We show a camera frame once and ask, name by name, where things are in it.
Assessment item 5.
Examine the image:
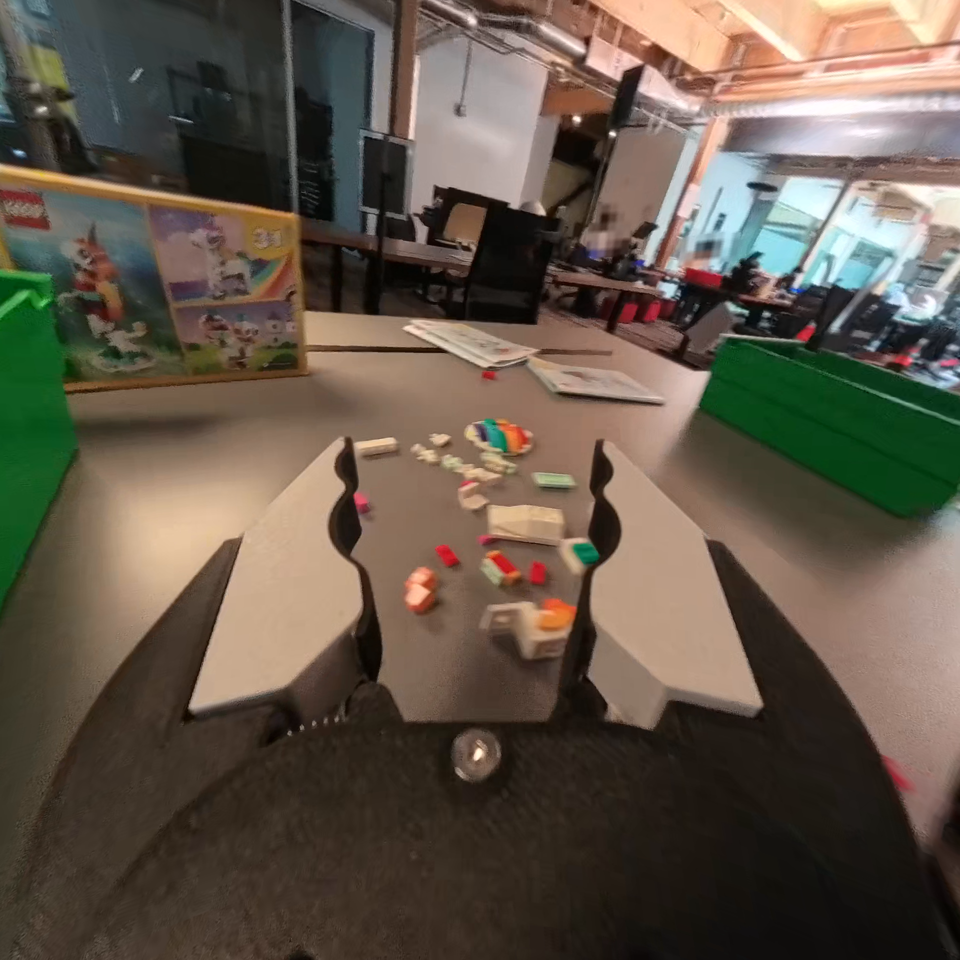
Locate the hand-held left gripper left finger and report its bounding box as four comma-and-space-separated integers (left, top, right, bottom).
187, 436, 384, 721

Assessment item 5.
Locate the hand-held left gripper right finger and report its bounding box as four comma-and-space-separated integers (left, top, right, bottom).
557, 438, 765, 730

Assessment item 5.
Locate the white and orange lego assembly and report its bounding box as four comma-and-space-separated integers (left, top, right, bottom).
478, 597, 579, 661

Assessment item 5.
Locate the cluster of tiny white lego parts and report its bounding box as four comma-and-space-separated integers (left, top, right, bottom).
410, 432, 519, 487

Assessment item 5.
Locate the lego instruction booklet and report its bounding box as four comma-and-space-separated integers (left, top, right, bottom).
527, 357, 666, 406
402, 318, 540, 370

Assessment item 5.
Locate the rainbow coloured lego assembly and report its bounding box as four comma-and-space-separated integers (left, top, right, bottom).
463, 417, 536, 457

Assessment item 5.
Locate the yellow lego set box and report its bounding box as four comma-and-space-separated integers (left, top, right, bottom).
0, 163, 310, 393

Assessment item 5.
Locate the green plastic bin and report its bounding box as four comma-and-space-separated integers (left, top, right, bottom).
699, 335, 960, 519
0, 270, 80, 609

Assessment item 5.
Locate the dark wooden table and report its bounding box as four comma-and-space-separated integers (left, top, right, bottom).
547, 268, 676, 331

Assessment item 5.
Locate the dark office desk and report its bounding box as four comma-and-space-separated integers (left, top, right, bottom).
300, 217, 481, 316

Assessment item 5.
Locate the black office chair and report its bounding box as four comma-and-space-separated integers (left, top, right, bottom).
461, 204, 564, 325

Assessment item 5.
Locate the dark screen on stand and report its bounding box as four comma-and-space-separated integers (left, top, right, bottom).
358, 129, 415, 219

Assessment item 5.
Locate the black hanging speaker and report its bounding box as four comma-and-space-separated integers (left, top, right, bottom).
609, 63, 646, 136

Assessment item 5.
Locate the silver ventilation duct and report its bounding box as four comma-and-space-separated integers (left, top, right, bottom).
420, 0, 590, 65

